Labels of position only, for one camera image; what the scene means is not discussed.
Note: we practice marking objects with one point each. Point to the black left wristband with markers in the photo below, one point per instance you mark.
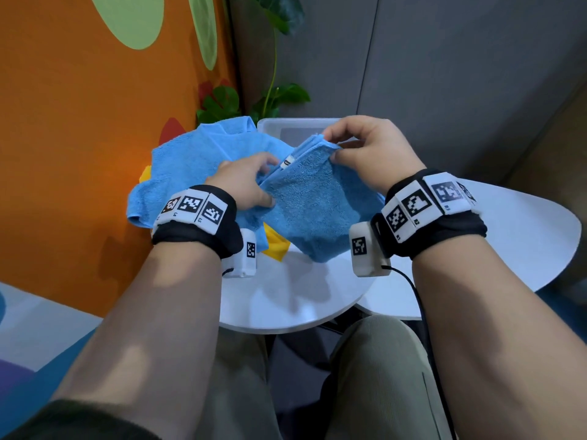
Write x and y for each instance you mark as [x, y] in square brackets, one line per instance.
[197, 235]

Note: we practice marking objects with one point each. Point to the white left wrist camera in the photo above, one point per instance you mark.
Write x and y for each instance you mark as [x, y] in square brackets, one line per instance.
[240, 268]

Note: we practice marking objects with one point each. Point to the blue towel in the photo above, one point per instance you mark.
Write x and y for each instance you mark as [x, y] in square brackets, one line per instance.
[192, 160]
[321, 210]

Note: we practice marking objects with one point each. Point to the yellow towel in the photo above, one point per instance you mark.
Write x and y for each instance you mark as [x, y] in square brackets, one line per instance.
[277, 245]

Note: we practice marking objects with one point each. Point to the person's right hand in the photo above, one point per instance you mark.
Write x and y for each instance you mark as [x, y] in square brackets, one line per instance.
[385, 155]

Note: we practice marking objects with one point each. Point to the green leafy plant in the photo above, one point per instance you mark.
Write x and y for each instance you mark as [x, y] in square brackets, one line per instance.
[284, 9]

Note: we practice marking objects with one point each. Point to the person's right leg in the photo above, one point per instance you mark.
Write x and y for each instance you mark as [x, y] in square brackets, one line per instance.
[376, 384]

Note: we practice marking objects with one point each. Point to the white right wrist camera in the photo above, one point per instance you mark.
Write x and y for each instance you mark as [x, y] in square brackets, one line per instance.
[367, 265]

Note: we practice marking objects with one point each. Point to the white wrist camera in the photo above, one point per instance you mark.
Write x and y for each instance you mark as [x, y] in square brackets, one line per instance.
[240, 268]
[367, 265]

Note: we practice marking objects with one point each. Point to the person's left hand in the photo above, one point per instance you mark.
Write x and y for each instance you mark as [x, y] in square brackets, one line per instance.
[240, 183]

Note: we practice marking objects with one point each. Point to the person's left forearm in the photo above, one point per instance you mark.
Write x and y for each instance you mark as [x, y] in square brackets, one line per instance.
[146, 339]

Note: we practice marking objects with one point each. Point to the person's right forearm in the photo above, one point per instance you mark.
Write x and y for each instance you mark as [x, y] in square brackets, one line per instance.
[500, 343]

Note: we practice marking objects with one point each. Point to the person's left leg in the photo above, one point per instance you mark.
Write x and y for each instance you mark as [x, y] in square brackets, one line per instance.
[238, 384]

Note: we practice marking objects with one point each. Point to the black wristband with markers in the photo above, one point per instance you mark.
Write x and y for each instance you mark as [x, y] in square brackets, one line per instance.
[197, 235]
[449, 233]

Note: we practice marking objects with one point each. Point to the dark green shirt sleeve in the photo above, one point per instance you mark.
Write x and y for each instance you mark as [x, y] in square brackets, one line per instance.
[69, 423]

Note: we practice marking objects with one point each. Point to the clear plastic storage box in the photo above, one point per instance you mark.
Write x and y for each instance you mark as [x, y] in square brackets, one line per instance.
[275, 128]

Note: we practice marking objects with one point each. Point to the black right wristband with markers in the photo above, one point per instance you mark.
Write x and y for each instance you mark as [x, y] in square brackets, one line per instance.
[449, 233]

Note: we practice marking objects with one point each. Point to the person's leg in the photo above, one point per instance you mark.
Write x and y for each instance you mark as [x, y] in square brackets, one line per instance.
[376, 384]
[238, 384]

